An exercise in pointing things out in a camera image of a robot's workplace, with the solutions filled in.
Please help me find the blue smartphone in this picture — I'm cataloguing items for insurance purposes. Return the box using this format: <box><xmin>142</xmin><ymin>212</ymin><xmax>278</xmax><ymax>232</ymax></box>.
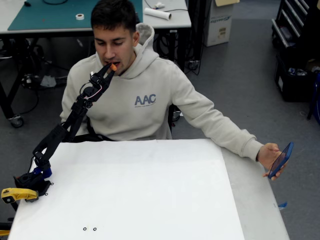
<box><xmin>267</xmin><ymin>141</ymin><xmax>295</xmax><ymax>179</ymax></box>

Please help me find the left forearm in beige sleeve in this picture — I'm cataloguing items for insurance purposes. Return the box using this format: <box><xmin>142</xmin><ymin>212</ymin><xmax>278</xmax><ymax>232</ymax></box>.
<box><xmin>207</xmin><ymin>109</ymin><xmax>265</xmax><ymax>163</ymax></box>

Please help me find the person's left hand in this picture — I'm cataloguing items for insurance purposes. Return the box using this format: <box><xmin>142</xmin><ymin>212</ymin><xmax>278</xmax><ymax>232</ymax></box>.
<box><xmin>256</xmin><ymin>142</ymin><xmax>289</xmax><ymax>182</ymax></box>

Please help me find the man in beige hoodie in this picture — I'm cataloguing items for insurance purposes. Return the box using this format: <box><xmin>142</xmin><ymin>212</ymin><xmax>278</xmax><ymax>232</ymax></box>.
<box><xmin>59</xmin><ymin>0</ymin><xmax>223</xmax><ymax>142</ymax></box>

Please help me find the black chair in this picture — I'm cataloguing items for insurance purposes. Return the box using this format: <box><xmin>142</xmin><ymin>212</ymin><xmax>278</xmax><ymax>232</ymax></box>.
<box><xmin>72</xmin><ymin>103</ymin><xmax>183</xmax><ymax>143</ymax></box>

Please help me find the green cutting mat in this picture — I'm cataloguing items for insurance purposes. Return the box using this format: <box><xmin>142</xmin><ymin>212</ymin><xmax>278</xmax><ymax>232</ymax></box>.
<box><xmin>7</xmin><ymin>0</ymin><xmax>144</xmax><ymax>32</ymax></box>

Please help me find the white paper roll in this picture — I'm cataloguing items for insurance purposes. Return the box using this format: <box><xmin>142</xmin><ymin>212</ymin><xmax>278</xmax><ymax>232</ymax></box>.
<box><xmin>144</xmin><ymin>7</ymin><xmax>173</xmax><ymax>21</ymax></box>

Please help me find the grey workbench with black legs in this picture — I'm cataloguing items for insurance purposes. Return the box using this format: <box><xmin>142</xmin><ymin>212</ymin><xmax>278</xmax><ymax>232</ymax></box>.
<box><xmin>0</xmin><ymin>0</ymin><xmax>192</xmax><ymax>129</ymax></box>

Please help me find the black caster wheel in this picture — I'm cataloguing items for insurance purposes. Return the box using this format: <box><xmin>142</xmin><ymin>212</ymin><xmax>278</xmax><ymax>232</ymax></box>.
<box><xmin>9</xmin><ymin>114</ymin><xmax>25</xmax><ymax>129</ymax></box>

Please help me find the white paper sheet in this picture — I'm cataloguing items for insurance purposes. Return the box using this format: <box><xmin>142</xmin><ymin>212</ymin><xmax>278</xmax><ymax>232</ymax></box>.
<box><xmin>7</xmin><ymin>138</ymin><xmax>246</xmax><ymax>240</ymax></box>

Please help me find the white cardboard box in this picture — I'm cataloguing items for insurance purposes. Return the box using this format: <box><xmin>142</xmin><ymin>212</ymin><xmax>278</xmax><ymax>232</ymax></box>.
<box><xmin>203</xmin><ymin>0</ymin><xmax>235</xmax><ymax>48</ymax></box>

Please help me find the yellow clamp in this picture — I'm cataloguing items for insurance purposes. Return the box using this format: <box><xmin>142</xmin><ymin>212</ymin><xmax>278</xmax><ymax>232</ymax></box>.
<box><xmin>1</xmin><ymin>187</ymin><xmax>40</xmax><ymax>205</ymax></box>
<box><xmin>0</xmin><ymin>221</ymin><xmax>13</xmax><ymax>237</ymax></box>

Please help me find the manila folder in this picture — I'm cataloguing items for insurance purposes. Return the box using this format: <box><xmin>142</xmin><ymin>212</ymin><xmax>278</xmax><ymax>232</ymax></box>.
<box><xmin>214</xmin><ymin>0</ymin><xmax>241</xmax><ymax>7</ymax></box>

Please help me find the black storage bin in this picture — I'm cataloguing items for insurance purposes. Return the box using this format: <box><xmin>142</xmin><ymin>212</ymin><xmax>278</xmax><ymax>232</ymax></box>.
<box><xmin>273</xmin><ymin>53</ymin><xmax>320</xmax><ymax>103</ymax></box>

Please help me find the black tool cart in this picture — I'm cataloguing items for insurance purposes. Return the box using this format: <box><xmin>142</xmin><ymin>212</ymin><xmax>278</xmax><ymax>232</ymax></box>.
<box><xmin>271</xmin><ymin>0</ymin><xmax>320</xmax><ymax>50</ymax></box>

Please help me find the black camera cable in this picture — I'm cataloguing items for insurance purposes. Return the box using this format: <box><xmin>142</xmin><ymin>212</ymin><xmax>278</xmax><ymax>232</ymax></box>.
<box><xmin>79</xmin><ymin>81</ymin><xmax>91</xmax><ymax>95</ymax></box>

